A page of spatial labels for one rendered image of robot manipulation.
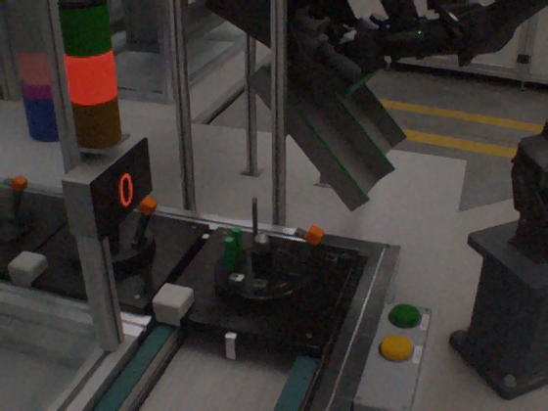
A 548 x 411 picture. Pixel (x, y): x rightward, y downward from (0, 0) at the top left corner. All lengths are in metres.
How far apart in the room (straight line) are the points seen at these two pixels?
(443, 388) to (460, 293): 0.24
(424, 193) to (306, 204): 0.26
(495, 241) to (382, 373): 0.25
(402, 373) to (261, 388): 0.19
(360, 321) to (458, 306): 0.26
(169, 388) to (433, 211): 0.73
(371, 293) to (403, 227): 0.36
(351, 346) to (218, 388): 0.18
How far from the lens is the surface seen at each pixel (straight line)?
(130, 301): 0.96
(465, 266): 1.25
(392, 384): 0.85
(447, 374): 1.02
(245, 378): 0.91
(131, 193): 0.77
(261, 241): 0.94
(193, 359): 0.94
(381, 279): 1.01
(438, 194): 1.48
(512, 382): 1.00
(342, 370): 0.87
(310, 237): 0.91
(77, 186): 0.70
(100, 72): 0.69
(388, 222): 1.35
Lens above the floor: 1.55
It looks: 30 degrees down
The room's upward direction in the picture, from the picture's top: straight up
